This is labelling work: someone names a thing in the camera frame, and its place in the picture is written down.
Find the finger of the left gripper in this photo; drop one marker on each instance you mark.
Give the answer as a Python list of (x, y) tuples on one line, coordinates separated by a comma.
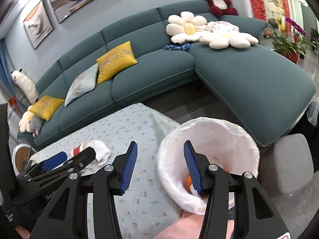
[(54, 161), (82, 159)]

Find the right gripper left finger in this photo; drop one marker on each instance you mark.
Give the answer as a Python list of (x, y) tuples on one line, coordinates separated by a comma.
[(66, 214)]

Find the orange plastic snack bag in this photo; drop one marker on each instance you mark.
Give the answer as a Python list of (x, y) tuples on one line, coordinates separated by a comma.
[(203, 180)]

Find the red white cup right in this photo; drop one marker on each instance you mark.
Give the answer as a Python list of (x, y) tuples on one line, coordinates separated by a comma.
[(79, 148)]

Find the white glove right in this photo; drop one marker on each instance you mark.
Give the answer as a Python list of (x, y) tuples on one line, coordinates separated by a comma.
[(101, 150)]

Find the white round side table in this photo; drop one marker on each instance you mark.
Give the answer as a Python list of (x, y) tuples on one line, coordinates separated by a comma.
[(20, 157)]

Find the grey mouse plush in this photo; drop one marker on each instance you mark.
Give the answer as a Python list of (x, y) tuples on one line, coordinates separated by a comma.
[(35, 125)]

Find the yellow cushion left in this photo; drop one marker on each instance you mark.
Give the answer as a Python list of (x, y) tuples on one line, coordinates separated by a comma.
[(46, 107)]

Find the yellow cushion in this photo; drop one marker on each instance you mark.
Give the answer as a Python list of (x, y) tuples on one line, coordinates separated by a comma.
[(46, 107), (114, 61)]

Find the grey ottoman stool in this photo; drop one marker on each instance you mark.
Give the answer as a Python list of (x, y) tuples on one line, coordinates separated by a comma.
[(287, 166)]

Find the pink fluffy fabric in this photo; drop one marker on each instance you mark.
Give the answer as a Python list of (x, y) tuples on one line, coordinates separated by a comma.
[(188, 226)]

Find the red curtain tie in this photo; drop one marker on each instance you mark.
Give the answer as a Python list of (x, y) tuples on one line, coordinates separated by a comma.
[(14, 103)]

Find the light blue cushion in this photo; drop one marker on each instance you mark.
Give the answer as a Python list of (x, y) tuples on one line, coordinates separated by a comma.
[(83, 83)]

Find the white long plush toy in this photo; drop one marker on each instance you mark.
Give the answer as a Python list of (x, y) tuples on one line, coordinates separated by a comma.
[(26, 85)]

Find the floral light blue tablecloth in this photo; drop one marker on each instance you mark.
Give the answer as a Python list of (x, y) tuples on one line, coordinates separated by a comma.
[(132, 136)]

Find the blue curtain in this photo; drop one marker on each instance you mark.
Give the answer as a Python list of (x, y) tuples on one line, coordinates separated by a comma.
[(6, 78)]

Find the yellow cushion right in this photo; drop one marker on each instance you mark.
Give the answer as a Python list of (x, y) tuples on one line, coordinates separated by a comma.
[(114, 61)]

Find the dark green sectional sofa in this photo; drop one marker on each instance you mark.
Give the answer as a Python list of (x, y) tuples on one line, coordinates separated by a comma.
[(266, 92)]

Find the blue patterned cloth on sofa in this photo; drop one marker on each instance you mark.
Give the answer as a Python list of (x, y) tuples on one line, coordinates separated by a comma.
[(178, 47)]

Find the white flower pillow right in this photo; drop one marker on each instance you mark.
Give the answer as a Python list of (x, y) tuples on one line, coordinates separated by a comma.
[(186, 27)]

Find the potted plant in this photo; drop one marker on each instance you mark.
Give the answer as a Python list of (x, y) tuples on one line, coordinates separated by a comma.
[(290, 40)]

